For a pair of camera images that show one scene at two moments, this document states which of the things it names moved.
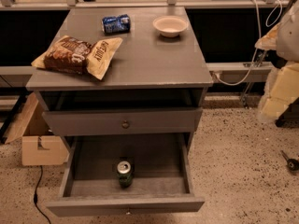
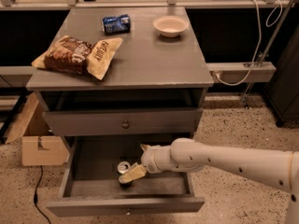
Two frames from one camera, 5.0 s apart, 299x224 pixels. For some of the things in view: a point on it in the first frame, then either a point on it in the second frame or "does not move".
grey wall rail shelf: (239, 72) does not move
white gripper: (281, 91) -> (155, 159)
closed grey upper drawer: (106, 122) does not move
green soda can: (124, 174) does not move
